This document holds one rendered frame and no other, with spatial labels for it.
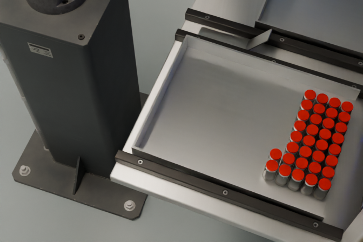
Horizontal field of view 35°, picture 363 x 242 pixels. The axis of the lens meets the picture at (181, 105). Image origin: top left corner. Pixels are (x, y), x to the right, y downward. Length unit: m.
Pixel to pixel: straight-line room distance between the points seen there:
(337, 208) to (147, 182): 0.33
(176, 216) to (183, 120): 0.89
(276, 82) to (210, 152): 0.19
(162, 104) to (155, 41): 1.19
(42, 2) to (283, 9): 0.52
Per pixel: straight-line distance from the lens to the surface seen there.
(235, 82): 1.10
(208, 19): 1.16
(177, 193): 0.99
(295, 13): 1.21
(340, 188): 1.03
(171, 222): 1.90
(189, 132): 1.04
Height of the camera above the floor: 1.80
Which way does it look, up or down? 60 degrees down
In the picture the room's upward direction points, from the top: straight up
